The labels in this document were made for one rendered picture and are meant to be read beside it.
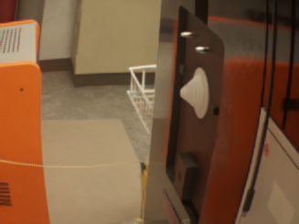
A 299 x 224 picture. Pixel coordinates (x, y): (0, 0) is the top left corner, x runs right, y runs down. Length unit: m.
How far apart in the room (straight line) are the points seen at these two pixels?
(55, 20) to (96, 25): 0.47
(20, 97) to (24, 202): 0.25
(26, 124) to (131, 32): 2.87
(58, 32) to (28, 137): 3.16
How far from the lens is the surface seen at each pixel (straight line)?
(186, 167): 0.75
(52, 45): 4.25
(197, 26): 0.74
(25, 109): 1.07
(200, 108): 0.72
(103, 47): 3.91
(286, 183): 0.47
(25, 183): 1.15
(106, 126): 1.79
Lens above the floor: 1.47
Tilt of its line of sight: 23 degrees down
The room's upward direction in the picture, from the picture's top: 4 degrees clockwise
